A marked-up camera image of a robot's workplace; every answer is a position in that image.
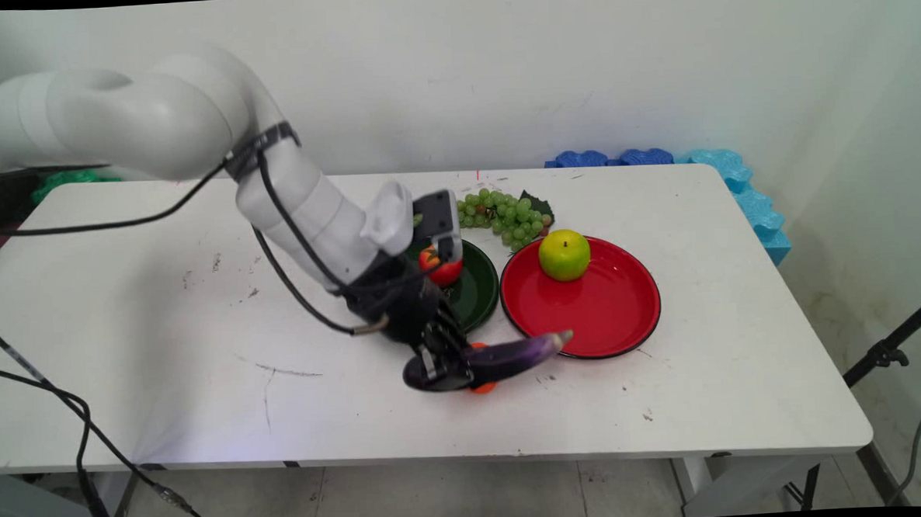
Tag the green crumpled bag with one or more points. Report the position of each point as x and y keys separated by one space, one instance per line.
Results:
x=68 y=182

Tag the purple toy eggplant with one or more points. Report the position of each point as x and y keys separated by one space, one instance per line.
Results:
x=511 y=356

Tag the orange toy tangerine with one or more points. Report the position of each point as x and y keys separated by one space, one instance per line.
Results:
x=483 y=387

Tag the red round plate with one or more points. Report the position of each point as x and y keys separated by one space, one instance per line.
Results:
x=595 y=307

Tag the dark blue foam mat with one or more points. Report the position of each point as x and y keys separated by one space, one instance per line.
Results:
x=646 y=156
x=580 y=158

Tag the dark green grape leaf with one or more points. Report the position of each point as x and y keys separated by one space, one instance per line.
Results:
x=540 y=207

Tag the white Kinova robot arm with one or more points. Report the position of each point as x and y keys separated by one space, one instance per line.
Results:
x=190 y=123

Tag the dark green round plate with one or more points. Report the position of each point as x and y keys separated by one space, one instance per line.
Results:
x=477 y=289

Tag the green toy grape bunch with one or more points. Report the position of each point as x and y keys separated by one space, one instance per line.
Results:
x=505 y=214

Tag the black tripod leg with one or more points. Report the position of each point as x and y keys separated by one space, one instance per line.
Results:
x=888 y=352

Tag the light blue foam mat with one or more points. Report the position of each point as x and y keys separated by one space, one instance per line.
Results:
x=753 y=203

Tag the green yellow toy apple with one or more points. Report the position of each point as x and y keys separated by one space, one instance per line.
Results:
x=564 y=255

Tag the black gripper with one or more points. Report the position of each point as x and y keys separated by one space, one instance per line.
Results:
x=404 y=304

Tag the red orange toy tomato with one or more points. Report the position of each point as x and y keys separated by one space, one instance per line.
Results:
x=445 y=271

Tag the white table leg frame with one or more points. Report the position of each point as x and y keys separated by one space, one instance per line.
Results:
x=719 y=484

